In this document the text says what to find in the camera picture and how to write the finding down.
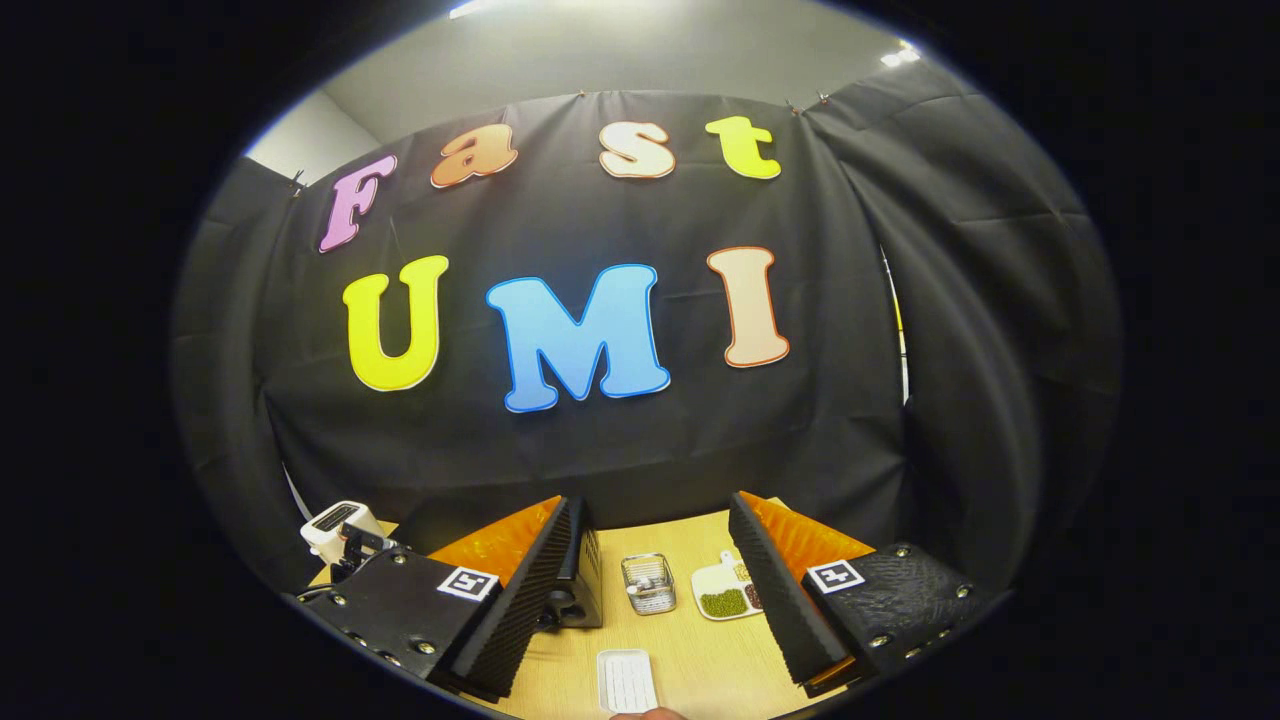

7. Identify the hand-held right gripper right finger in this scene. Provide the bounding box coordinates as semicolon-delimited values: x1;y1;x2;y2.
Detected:
727;490;1001;699

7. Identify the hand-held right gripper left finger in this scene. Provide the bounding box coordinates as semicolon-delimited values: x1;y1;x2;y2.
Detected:
285;495;587;701

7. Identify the black electric oven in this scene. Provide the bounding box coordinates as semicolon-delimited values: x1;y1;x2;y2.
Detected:
543;498;605;630

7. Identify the white toaster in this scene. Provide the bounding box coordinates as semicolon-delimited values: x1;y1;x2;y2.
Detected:
299;499;387;567

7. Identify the white divided plate with beans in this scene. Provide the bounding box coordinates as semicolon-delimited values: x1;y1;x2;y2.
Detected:
690;549;767;623

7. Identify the small white ribbed tray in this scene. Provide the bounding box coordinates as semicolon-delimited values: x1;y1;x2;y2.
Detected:
596;648;660;714

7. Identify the clear glass container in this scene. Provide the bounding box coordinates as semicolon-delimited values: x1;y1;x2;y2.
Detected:
620;552;678;616

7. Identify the black backdrop cloth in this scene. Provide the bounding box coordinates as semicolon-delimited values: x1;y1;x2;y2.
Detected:
170;60;1123;601

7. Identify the thin white yellow pole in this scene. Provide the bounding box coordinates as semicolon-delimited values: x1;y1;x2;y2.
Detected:
879;245;912;407

